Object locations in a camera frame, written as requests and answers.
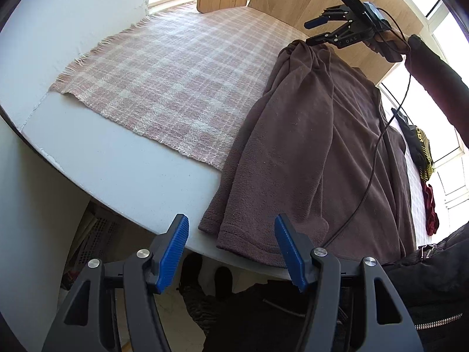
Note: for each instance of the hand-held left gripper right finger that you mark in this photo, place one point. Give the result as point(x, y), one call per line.
point(291, 253)

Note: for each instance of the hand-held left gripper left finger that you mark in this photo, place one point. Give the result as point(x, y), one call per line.
point(172, 253)

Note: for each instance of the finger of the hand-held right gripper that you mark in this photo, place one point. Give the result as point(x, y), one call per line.
point(326, 38)
point(317, 22)

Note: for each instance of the brown fleece sweater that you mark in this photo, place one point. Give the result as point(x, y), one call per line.
point(311, 154)

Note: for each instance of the person's right forearm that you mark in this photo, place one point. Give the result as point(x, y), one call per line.
point(439, 80)

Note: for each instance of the person's right hand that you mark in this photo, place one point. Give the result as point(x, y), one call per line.
point(377, 42)

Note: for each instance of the black shoe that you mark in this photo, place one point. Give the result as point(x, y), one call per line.
point(223, 282)
point(191, 269)

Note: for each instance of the white perforated basket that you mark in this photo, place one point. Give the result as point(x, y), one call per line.
point(93, 238)

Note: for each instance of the white-framed bay window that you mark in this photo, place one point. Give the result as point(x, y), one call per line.
point(450, 25)

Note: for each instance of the black garment with yellow print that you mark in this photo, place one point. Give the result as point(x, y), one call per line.
point(417, 143)

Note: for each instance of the dark red garment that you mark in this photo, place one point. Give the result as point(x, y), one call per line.
point(430, 212)

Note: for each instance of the pink plaid blanket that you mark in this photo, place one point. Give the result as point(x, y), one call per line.
point(165, 69)

